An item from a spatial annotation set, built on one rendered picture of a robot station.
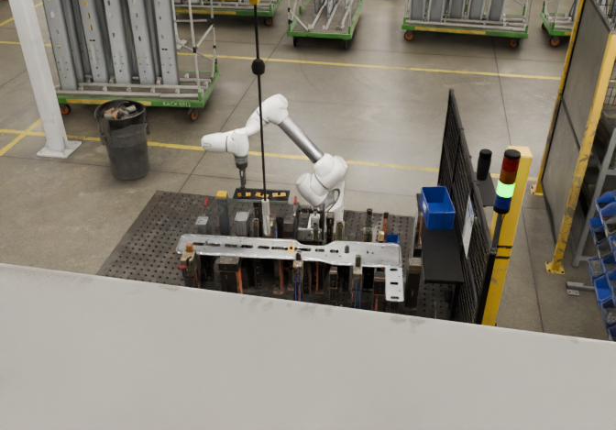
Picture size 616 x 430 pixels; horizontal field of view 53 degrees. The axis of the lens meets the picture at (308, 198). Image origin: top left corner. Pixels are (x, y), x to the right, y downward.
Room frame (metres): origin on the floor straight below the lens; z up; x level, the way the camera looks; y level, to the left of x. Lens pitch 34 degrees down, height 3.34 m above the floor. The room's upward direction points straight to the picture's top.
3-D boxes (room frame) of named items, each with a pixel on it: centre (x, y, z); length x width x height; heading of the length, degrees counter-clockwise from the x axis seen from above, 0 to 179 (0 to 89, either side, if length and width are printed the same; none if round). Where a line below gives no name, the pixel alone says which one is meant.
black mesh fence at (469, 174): (3.18, -0.94, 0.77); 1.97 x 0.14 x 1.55; 175
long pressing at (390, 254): (2.97, 0.12, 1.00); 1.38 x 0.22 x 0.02; 85
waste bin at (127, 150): (5.58, 1.86, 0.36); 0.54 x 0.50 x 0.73; 169
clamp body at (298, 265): (2.80, 0.06, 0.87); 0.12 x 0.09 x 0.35; 175
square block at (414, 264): (2.78, -0.62, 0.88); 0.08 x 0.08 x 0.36; 85
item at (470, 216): (2.78, -0.90, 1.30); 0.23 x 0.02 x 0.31; 175
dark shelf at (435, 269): (3.09, -0.81, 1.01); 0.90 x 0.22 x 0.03; 175
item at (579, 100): (4.55, -2.17, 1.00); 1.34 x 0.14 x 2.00; 169
